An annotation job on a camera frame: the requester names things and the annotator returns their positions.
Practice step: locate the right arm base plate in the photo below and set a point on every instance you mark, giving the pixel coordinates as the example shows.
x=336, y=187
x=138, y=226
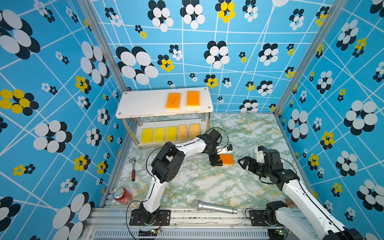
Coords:
x=258, y=219

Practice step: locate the circuit board right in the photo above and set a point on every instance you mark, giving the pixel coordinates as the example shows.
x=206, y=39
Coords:
x=277, y=234

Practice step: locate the green circuit board left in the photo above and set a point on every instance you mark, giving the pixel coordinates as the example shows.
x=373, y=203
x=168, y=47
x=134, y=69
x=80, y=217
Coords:
x=149, y=233

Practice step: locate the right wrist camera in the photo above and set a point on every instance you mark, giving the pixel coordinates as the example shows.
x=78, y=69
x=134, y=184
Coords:
x=261, y=154

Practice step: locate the tan porous sponge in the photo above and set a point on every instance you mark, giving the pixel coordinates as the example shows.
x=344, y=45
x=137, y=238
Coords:
x=194, y=131
x=183, y=133

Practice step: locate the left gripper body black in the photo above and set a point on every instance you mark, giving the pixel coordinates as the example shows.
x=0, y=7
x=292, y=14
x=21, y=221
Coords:
x=213, y=156

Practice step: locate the orange sponge front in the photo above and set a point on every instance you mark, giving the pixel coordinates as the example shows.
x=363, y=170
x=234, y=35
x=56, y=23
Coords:
x=227, y=160

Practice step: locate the orange sponge back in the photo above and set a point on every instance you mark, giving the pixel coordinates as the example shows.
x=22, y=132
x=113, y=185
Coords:
x=193, y=99

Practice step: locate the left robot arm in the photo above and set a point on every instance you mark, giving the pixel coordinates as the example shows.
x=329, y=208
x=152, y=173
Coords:
x=167, y=163

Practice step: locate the yellow sponge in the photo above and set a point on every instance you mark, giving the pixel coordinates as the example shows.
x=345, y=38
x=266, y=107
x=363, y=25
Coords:
x=147, y=136
x=171, y=134
x=159, y=135

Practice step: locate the orange sponge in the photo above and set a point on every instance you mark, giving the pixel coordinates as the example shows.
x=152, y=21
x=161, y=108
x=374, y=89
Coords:
x=173, y=101
x=193, y=99
x=227, y=160

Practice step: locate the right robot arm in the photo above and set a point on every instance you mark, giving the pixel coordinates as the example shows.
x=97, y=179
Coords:
x=319, y=223

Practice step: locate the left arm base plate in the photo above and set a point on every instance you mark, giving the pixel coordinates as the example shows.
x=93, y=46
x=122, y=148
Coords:
x=143, y=218

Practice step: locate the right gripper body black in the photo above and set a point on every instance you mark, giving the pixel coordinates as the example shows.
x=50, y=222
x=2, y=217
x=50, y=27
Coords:
x=259, y=168

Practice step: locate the yellow sponge back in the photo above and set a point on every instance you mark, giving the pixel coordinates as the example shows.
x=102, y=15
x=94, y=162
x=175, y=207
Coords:
x=147, y=136

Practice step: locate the aluminium front rail frame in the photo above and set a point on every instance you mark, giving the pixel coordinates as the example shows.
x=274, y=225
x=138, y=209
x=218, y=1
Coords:
x=185, y=224

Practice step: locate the silver microphone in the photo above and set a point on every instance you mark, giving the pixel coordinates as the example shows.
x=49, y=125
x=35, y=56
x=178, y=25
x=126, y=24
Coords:
x=205, y=206

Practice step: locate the red soda can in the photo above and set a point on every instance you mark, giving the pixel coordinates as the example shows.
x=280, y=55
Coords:
x=122, y=196

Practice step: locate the white two-tier shelf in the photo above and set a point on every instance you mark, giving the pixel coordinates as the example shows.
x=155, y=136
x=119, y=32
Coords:
x=147, y=109

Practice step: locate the red handled wrench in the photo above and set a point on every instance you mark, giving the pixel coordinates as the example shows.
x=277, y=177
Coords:
x=133, y=173

